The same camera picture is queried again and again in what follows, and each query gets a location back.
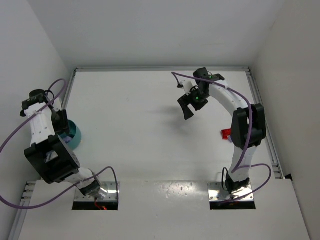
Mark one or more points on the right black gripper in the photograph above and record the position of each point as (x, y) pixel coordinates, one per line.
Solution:
(186, 100)

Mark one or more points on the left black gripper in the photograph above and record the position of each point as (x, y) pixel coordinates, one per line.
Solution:
(63, 121)

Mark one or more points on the red lego brick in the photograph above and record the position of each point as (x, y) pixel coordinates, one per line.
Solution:
(226, 133)

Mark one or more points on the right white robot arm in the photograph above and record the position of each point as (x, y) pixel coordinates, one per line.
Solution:
(248, 126)

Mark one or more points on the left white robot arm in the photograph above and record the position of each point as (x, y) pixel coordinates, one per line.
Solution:
(48, 153)

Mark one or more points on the teal divided round container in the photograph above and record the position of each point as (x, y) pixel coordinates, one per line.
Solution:
(75, 133)

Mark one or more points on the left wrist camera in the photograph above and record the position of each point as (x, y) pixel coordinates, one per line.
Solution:
(57, 105)

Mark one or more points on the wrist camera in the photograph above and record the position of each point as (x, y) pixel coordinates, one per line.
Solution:
(186, 85)
(57, 105)

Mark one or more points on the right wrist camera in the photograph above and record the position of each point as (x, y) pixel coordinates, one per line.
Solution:
(186, 85)

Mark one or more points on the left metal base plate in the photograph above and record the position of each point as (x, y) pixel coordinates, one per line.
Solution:
(107, 193)

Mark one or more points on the metal base plate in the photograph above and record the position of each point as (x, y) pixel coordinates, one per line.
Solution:
(107, 193)
(216, 193)

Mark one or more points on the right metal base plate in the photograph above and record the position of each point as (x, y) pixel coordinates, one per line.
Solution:
(216, 193)

